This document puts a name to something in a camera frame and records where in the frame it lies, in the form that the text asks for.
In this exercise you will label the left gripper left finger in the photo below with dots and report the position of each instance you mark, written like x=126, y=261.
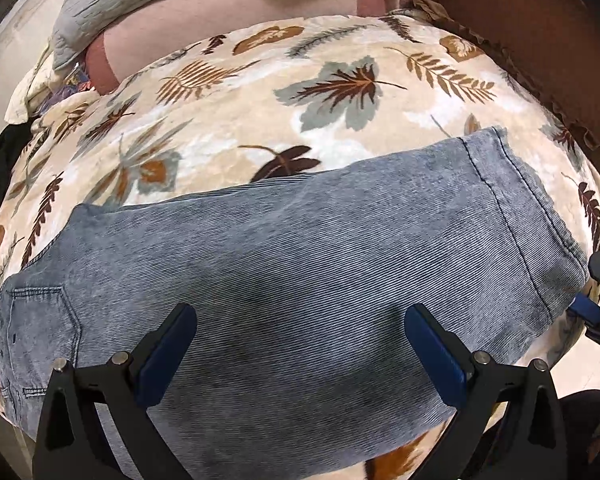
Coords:
x=71, y=443

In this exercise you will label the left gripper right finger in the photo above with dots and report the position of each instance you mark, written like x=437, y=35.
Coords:
x=507, y=423

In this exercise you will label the grey-blue denim pants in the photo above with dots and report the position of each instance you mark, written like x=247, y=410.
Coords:
x=300, y=364

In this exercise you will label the black garment at sofa end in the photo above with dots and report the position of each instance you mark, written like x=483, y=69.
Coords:
x=13, y=139

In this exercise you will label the colourful snack packet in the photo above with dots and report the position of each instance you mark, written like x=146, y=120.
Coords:
x=77, y=80

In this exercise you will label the white floral pillow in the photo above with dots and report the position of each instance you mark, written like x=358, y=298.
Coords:
x=38, y=84

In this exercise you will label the leaf-print fleece blanket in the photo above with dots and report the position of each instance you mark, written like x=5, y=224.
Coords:
x=302, y=94

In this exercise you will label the pink sofa armrest bolster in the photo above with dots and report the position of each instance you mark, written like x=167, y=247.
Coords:
x=164, y=26

